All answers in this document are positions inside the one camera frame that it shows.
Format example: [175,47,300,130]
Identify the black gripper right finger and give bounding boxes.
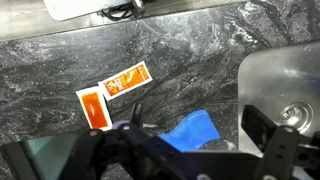
[241,104,300,180]

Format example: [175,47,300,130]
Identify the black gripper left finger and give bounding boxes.
[113,102,188,168]

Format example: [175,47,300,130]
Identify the printed orange sauce packet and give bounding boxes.
[98,60,154,102]

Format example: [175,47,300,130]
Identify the metal sink drain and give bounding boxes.
[279,101,315,135]

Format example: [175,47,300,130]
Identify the plain orange sauce packet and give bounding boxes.
[75,85,114,132]

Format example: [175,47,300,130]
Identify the stainless steel sink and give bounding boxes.
[237,41,320,180]

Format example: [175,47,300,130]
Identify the blue sponge cloth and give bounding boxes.
[157,109,221,154]

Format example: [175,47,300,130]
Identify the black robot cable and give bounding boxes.
[98,0,147,22]

